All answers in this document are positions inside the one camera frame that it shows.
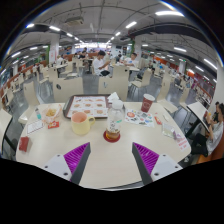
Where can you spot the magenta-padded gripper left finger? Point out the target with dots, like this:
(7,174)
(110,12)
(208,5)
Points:
(56,166)

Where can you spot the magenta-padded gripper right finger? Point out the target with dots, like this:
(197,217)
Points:
(166,166)

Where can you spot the clear tea bottle white cap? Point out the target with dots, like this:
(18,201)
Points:
(114,121)

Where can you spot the pink printed leaflet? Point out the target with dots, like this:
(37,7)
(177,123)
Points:
(183,144)

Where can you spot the clear plastic packet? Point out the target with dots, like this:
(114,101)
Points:
(169,131)

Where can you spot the dark red flat pouch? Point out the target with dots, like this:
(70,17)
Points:
(24,144)

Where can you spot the small red white packet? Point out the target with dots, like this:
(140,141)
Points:
(53,125)

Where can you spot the white paper card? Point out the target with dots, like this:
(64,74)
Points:
(35,127)

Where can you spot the yellow mug pink inside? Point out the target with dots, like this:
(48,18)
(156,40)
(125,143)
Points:
(80,125)

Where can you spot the white orange food wrapper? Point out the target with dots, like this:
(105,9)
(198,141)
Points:
(51,113)

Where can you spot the colourful printed flyer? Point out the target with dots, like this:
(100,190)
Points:
(140,118)

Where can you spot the person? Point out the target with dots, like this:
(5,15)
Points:
(99,65)
(60,60)
(213,135)
(134,61)

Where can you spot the flat round red coaster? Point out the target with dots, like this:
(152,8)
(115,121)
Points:
(106,139)

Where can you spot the dark brown food tray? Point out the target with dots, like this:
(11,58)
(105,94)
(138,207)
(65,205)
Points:
(65,108)

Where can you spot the white neighbouring table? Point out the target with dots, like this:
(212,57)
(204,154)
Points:
(198,109)

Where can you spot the red paper cup with lid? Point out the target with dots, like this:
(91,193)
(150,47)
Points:
(147,104)

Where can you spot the printed paper tray liner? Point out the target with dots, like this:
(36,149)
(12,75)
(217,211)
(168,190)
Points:
(86,106)

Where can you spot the white paper napkin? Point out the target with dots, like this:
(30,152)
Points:
(113,97)

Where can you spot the group of beige chairs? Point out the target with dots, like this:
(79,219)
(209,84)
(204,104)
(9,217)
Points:
(145,78)

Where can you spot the ceiling air conditioner unit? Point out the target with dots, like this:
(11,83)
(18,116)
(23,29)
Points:
(74,21)

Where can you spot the group of ceiling lights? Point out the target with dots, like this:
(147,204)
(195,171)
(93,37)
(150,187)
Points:
(168,13)

